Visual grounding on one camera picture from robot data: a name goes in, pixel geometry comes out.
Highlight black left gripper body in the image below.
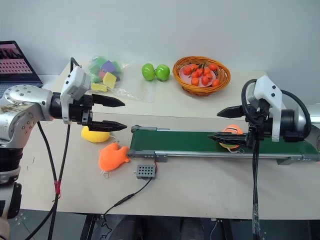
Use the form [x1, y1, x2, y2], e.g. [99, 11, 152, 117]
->
[67, 94, 94, 126]

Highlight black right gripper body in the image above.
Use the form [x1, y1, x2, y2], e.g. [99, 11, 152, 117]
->
[245, 99, 274, 148]

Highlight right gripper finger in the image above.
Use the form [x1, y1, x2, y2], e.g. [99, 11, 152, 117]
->
[216, 104, 249, 119]
[207, 132, 250, 147]

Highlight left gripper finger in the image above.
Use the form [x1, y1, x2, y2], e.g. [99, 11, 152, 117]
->
[91, 93, 126, 109]
[87, 120, 129, 133]

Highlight yellow plush toy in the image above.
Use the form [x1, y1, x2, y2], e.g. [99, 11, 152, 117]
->
[80, 125, 112, 144]

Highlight green toy apple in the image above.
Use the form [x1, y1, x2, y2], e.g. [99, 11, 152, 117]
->
[155, 64, 171, 82]
[141, 63, 157, 82]

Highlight green conveyor belt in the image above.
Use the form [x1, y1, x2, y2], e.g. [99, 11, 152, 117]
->
[126, 124, 320, 166]
[129, 129, 319, 154]

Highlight flat yellow foam block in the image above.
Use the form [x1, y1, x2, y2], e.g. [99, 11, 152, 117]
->
[90, 82, 109, 92]

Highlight large yellow foam block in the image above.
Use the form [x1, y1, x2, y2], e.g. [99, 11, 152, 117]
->
[102, 71, 118, 89]

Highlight orange wicker basket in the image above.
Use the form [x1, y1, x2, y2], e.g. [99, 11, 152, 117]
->
[172, 56, 231, 97]

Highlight clear plastic bag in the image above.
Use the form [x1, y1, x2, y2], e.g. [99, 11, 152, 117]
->
[84, 55, 156, 103]

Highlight purple foam block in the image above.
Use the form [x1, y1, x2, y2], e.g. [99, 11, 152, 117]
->
[100, 60, 116, 75]

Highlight green foam block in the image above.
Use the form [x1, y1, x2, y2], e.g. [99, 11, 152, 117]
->
[91, 56, 108, 70]

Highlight small red tomatoes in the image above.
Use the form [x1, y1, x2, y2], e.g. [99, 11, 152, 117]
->
[178, 64, 221, 87]

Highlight grey perforated control box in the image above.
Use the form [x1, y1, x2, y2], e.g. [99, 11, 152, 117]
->
[132, 164, 158, 181]

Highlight red tape wrap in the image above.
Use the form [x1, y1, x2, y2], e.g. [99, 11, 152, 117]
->
[53, 180, 62, 201]

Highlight open laptop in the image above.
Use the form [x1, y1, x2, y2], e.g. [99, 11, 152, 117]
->
[0, 40, 44, 88]

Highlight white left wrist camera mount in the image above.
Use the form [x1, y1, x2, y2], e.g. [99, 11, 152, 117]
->
[60, 66, 91, 125]

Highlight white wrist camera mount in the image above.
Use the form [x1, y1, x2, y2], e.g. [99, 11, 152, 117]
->
[60, 66, 91, 125]
[247, 75, 287, 143]

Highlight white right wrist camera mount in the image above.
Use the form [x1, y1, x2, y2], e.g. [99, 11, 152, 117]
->
[247, 75, 287, 143]

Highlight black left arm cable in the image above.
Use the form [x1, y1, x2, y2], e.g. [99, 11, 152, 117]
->
[24, 121, 61, 240]
[47, 57, 83, 240]

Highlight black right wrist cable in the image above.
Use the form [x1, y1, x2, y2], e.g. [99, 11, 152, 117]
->
[240, 78, 262, 240]

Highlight black right arm cable loop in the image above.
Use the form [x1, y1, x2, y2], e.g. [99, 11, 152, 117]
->
[281, 89, 313, 137]

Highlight black power cable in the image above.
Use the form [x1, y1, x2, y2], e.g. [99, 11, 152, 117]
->
[99, 177, 154, 226]

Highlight thin white cable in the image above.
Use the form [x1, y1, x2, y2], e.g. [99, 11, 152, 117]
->
[209, 218, 219, 240]

